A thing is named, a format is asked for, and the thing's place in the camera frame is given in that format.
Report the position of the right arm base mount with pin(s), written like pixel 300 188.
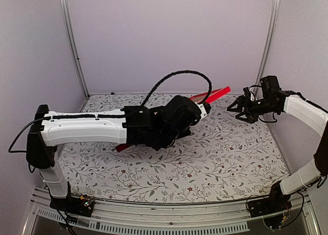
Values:
pixel 269 204

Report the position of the left aluminium corner post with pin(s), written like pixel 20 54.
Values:
pixel 74 51

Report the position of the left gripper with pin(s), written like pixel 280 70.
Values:
pixel 189 131

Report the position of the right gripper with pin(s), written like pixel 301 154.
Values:
pixel 242 100

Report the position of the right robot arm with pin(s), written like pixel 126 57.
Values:
pixel 312 125

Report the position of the front aluminium rail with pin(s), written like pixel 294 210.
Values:
pixel 119 217

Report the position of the right aluminium corner post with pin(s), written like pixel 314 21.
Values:
pixel 269 39

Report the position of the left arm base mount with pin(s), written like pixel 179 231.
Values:
pixel 82 206

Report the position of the wooden picture frame red edge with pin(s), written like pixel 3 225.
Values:
pixel 214 95

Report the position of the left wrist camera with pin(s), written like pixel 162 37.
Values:
pixel 181 112

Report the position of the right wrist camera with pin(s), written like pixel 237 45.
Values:
pixel 269 85

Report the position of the aluminium corner post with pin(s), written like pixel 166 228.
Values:
pixel 269 39
pixel 74 51

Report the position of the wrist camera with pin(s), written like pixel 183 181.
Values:
pixel 181 112
pixel 269 85

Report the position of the floral patterned table cover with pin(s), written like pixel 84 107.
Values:
pixel 222 160

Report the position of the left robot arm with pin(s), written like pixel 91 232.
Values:
pixel 132 125

